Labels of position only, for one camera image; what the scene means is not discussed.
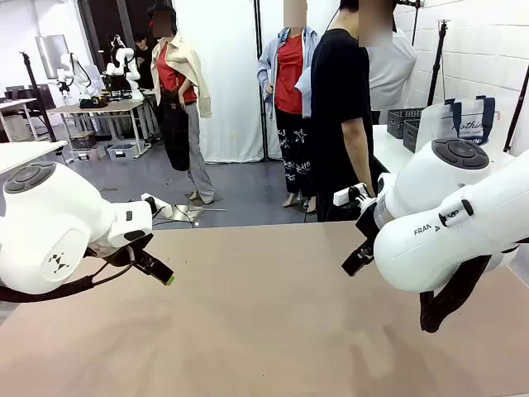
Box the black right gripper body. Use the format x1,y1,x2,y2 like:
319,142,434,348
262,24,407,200
355,198,379,249

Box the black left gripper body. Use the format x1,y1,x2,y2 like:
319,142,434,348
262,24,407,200
84,232,155,269

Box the grey plastic basket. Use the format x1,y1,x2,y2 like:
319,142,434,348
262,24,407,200
386,108,427,140
402,118,423,155

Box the translucent shopping bag navy handles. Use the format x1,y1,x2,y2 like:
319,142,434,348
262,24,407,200
414,95,503,155

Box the person's right forearm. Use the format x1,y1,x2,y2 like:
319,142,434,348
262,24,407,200
341,117,375,199

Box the metal floor plate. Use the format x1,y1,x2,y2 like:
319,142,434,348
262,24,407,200
169,203,227,225

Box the grey storage box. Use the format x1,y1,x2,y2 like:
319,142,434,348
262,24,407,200
106,140,141,162

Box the dark storage crate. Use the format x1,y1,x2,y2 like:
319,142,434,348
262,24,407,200
67,131,98,151

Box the person in black t-shirt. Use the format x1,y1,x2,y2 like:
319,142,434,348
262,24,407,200
308,0,376,223

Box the mannequin with blue shirt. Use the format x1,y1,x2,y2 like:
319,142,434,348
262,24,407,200
255,0,320,214

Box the background work table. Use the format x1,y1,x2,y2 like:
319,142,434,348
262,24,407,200
46,100,152,161

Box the person in white shirt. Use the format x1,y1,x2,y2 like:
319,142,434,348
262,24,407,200
366,28,419,112

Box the black tripod stand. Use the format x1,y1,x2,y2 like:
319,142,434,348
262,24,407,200
426,18,451,107
502,61,529,155

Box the black backdrop pole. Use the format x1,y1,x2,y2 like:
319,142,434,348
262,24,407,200
252,0,272,163

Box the black thin tripod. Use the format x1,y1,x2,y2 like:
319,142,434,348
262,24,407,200
17,50,58,143

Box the mannequin with cream jacket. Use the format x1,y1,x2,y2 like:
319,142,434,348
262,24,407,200
149,2,217,206

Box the white backdrop screen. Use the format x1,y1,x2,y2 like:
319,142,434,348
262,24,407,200
172,0,345,165

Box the background person in black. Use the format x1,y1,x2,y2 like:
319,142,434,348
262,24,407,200
132,32,157,90

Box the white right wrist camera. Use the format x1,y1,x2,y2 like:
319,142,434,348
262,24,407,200
333,183,369,208

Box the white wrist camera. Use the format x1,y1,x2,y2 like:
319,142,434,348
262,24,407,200
333,183,369,208
140,192,174,219

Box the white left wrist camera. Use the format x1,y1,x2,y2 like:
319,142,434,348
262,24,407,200
140,192,174,219

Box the black left arm cable sleeve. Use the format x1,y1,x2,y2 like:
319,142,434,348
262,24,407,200
0,246,137,304

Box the black arm cable sleeve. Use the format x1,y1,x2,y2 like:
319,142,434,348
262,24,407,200
0,246,137,304
418,252,493,334

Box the black right arm cable sleeve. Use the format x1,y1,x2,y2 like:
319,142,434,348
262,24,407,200
418,252,493,334

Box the grey wall panel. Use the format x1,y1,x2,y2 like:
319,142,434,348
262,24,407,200
34,34,70,80

